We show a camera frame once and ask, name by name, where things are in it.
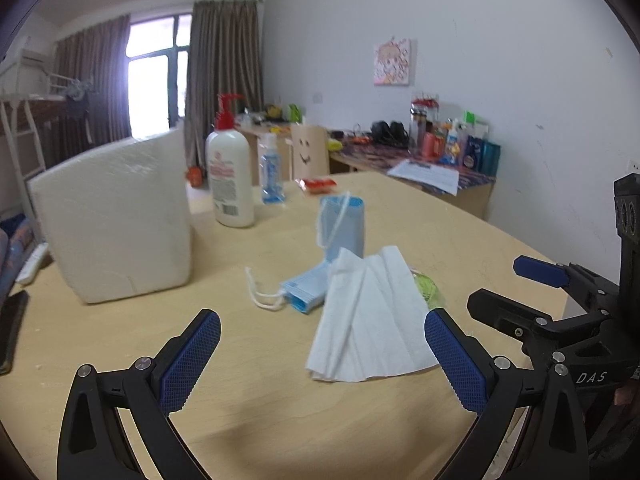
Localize green plastic snack bag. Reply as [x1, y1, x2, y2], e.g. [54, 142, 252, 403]
[411, 269, 446, 310]

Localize white tissue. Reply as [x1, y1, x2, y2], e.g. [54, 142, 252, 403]
[306, 246, 437, 382]

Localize blue face mask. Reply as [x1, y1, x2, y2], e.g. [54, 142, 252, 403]
[245, 192, 366, 314]

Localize printed paper sheet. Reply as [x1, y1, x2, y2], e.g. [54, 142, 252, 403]
[386, 159, 460, 196]

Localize wooden desk with drawers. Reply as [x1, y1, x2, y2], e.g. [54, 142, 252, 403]
[239, 124, 496, 220]

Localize white remote control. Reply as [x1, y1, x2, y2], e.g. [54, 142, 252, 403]
[15, 243, 50, 285]

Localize black headphones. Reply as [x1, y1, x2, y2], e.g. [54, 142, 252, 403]
[371, 122, 409, 148]

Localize white styrofoam box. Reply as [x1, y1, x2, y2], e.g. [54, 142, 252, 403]
[29, 129, 192, 304]

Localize red snack packet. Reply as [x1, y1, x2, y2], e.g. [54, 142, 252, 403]
[295, 178, 337, 195]

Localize wooden smiley chair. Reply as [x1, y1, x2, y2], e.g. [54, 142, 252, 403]
[291, 124, 330, 179]

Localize blue spray bottle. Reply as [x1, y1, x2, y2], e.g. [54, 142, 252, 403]
[259, 132, 285, 204]

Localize white lotion pump bottle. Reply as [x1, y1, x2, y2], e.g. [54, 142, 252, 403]
[205, 93, 255, 229]

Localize metal bunk bed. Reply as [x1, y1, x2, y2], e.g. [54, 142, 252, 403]
[1, 49, 93, 242]

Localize left brown curtain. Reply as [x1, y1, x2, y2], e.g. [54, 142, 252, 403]
[50, 14, 131, 164]

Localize brown curtain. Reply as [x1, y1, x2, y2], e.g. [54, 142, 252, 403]
[183, 0, 264, 169]
[50, 14, 131, 164]

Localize right brown curtain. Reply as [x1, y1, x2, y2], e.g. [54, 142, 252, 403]
[183, 0, 264, 169]

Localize balcony glass door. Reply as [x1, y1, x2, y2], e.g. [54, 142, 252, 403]
[126, 14, 192, 139]

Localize anime wall picture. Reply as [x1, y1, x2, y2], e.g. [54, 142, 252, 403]
[373, 37, 411, 86]

